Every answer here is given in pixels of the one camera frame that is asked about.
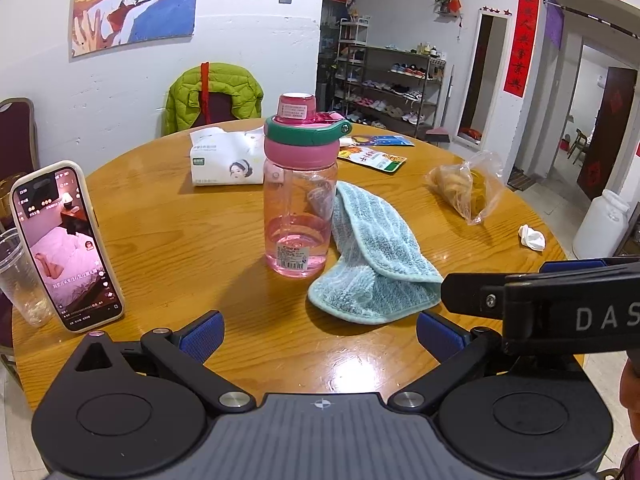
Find dark brown door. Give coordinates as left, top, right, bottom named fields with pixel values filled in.
left=576, top=66, right=639, bottom=202

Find rows of shoes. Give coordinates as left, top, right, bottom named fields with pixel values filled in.
left=340, top=60, right=436, bottom=128

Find white framed wall mirror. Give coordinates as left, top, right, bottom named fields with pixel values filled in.
left=457, top=7, right=512, bottom=148

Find clear bag of bread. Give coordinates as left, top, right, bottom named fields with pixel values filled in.
left=425, top=150, right=505, bottom=226

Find red vertical couplet banner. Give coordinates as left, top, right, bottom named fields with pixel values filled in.
left=504, top=0, right=542, bottom=98

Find blue snack packet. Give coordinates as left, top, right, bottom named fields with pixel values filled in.
left=350, top=135, right=416, bottom=147

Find wooden chair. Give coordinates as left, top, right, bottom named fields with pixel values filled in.
left=570, top=128, right=593, bottom=163

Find smartphone in white case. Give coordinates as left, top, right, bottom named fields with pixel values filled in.
left=10, top=160, right=126, bottom=333

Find white orange snack packet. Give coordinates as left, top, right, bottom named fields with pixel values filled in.
left=337, top=146, right=407, bottom=173

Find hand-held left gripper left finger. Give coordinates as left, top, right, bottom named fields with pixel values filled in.
left=74, top=310, right=257, bottom=413

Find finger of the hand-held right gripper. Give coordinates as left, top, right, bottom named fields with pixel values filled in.
left=539, top=257, right=640, bottom=275
left=441, top=271, right=507, bottom=319

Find green puffer jacket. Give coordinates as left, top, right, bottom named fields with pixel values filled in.
left=164, top=64, right=264, bottom=136

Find white plastic jug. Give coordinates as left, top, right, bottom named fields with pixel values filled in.
left=572, top=189, right=630, bottom=260

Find anime girl wall poster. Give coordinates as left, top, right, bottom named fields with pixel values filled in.
left=70, top=0, right=202, bottom=58

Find person's right forearm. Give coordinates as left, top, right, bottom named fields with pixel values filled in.
left=619, top=360, right=640, bottom=441

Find crumpled white tissue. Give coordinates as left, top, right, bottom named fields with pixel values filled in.
left=517, top=224, right=547, bottom=251

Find clear plastic cup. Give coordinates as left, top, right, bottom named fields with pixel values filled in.
left=0, top=227, right=56, bottom=328

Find white tissue pack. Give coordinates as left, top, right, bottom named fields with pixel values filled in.
left=189, top=127, right=266, bottom=188

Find dark door mat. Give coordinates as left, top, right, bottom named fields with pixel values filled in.
left=506, top=167, right=536, bottom=192

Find metal shoe rack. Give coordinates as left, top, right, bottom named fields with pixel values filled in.
left=336, top=45, right=447, bottom=131

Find white tiered trolley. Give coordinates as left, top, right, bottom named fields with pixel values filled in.
left=338, top=16, right=371, bottom=111

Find purple hanging cloth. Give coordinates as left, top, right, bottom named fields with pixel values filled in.
left=544, top=0, right=566, bottom=52

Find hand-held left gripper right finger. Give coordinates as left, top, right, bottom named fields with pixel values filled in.
left=387, top=310, right=505, bottom=413

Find pink water bottle green ring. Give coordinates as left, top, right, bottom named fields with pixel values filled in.
left=262, top=91, right=353, bottom=279

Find light blue microfibre towel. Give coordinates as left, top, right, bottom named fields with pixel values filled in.
left=307, top=180, right=443, bottom=324

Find dark red chair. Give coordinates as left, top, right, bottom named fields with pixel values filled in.
left=197, top=91, right=236, bottom=128
left=0, top=97, right=40, bottom=401

